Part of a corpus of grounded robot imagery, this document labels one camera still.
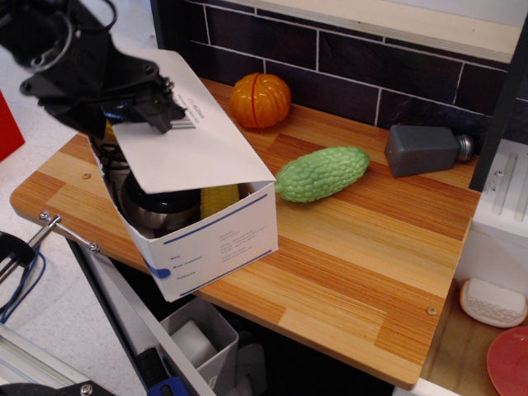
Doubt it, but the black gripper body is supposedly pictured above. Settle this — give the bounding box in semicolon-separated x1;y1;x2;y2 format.
1;1;161;139

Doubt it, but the orange toy pumpkin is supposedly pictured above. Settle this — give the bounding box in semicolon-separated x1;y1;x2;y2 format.
229;73;291;129

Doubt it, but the metal table clamp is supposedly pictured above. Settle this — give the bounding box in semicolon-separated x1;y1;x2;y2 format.
1;211;100;283

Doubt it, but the grey plastic bin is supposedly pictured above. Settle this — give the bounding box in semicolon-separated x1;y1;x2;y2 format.
161;298;238;395

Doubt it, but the red plate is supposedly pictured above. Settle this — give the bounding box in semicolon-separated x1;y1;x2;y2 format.
487;326;527;395

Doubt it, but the aluminium frame rail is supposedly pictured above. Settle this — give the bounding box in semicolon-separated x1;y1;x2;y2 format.
0;324;89;389

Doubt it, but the white cardboard box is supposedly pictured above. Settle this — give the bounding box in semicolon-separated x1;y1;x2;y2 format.
100;49;278;302

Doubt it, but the wooden upper shelf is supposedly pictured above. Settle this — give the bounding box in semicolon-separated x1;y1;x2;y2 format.
236;0;521;64

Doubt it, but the yellow toy corn front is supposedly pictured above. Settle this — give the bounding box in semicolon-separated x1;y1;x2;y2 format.
200;184;239;219

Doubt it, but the green toy bitter gourd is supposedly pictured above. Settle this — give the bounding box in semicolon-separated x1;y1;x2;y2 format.
275;147;370;203

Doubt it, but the grey shaker bottle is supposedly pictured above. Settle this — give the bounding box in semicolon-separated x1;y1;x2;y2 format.
384;125;475;177

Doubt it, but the white block in bin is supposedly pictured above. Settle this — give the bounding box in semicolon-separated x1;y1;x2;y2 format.
171;320;217;368

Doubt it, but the yellow toy corn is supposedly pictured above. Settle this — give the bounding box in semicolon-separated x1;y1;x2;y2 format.
104;120;117;144
200;184;239;219

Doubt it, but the yellow toy corn back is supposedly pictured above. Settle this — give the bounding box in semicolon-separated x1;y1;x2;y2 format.
104;120;117;144

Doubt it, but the red box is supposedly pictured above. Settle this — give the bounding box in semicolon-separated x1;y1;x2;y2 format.
0;93;26;161

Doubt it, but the black mouse cable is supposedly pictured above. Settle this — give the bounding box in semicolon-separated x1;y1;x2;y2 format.
92;135;131;182

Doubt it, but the black silver 3d mouse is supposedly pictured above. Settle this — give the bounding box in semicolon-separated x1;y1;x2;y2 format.
120;172;200;238

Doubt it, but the white toy bread slice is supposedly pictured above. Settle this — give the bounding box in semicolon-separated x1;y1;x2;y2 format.
459;278;527;328

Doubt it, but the blue cable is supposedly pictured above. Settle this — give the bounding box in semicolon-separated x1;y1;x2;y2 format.
0;246;47;324

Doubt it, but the blue black tool handle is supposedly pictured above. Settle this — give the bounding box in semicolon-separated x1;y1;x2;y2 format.
135;347;190;396

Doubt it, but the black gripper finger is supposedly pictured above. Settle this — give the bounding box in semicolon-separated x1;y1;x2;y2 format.
131;78;185;133
101;106;144;124

